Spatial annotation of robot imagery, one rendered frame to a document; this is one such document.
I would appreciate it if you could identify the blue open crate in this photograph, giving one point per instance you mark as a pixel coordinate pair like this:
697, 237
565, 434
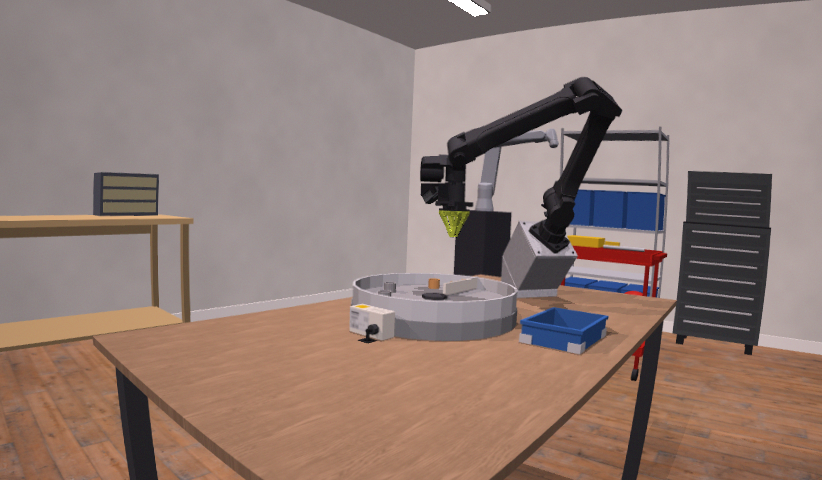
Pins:
584, 329

